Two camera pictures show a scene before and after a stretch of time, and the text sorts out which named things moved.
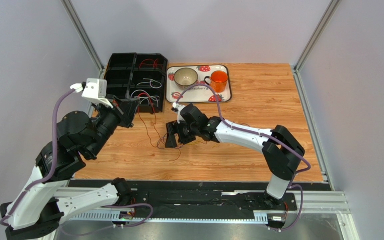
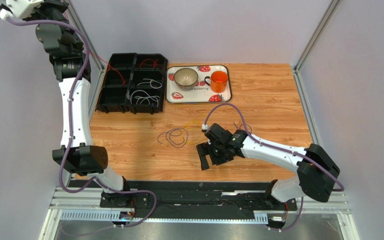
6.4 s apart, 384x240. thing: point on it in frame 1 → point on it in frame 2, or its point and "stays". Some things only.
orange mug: [219, 80] stays
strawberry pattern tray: [196, 94] stays
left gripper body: [108, 121] → [49, 10]
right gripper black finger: [172, 129] → [203, 150]
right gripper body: [179, 133] → [206, 150]
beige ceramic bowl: [185, 77] stays
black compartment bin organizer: [138, 75] stays
